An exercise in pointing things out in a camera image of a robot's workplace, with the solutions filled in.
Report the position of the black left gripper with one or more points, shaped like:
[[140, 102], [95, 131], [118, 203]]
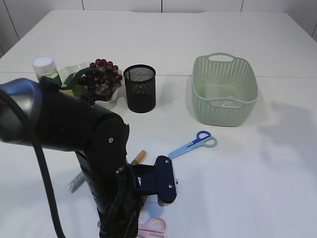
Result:
[[120, 203]]

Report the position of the pink scissors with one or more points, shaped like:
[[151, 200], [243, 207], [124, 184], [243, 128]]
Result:
[[155, 228]]

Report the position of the blue scissors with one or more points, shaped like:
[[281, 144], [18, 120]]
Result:
[[203, 138]]

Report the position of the purple artificial grape bunch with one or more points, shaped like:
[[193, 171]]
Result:
[[104, 77]]

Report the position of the clear plastic sheet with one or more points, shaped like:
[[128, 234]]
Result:
[[226, 102]]

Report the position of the yellow tea bottle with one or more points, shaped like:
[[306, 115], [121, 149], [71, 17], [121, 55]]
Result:
[[45, 66]]

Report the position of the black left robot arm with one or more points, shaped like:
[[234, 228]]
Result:
[[40, 115]]

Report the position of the silver glitter pen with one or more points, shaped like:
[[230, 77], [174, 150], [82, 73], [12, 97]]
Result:
[[74, 185]]

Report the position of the gold glitter pen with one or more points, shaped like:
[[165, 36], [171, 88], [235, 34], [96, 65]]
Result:
[[139, 158]]

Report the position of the black mesh pen holder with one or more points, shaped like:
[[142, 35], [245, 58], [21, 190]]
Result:
[[140, 84]]

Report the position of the green woven plastic basket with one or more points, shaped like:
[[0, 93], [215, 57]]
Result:
[[213, 79]]

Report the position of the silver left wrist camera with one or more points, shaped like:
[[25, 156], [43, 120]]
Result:
[[157, 179]]

